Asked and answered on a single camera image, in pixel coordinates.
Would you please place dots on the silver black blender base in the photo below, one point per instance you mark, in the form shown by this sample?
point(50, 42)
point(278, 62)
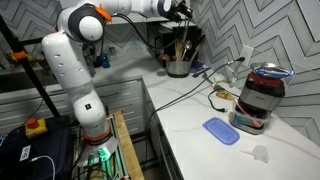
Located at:
point(260, 96)

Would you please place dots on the clear plastic measuring scoop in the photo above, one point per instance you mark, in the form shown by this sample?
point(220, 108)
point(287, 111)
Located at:
point(259, 153)

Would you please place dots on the blue plastic lid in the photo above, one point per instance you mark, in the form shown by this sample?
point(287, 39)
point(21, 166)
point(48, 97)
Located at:
point(221, 131)

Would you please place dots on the white wall outlet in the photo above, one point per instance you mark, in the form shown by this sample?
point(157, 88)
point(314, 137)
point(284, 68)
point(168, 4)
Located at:
point(246, 52)

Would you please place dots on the blue foil packet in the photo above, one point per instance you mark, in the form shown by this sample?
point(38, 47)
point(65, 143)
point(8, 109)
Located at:
point(270, 70)

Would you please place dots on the yellow emergency stop box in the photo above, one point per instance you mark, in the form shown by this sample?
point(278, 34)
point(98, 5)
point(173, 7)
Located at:
point(35, 127)

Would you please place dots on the black bag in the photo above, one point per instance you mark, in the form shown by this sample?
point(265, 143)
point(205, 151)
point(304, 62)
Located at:
point(45, 157)

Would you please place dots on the silver utensil holder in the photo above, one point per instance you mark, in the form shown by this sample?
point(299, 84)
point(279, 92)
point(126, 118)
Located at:
point(178, 69)

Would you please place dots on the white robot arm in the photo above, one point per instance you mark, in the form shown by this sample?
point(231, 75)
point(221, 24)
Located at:
point(83, 23)

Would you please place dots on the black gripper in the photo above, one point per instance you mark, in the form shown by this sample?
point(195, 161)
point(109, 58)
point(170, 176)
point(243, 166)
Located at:
point(180, 8)

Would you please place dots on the wooden board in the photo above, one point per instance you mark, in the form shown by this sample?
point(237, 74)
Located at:
point(130, 158)

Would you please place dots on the metal spoon in holder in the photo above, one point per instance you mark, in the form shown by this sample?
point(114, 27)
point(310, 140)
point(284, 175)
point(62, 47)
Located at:
point(187, 46)

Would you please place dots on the blue cup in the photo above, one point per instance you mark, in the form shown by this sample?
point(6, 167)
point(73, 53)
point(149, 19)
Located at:
point(104, 60)

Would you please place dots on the clear container with utensils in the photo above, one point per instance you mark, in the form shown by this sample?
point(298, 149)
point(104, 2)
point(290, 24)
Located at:
point(252, 125)

